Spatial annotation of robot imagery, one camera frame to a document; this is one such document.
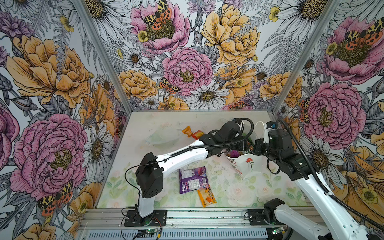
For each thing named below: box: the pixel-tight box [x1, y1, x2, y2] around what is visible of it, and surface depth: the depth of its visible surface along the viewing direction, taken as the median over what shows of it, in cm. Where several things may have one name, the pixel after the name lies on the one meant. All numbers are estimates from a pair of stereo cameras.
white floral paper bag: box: [210, 154, 286, 200], surface depth 86 cm
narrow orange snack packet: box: [197, 187, 217, 208], surface depth 81 cm
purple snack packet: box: [178, 166, 210, 194], surface depth 86 cm
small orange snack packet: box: [182, 125, 193, 138], surface depth 110 cm
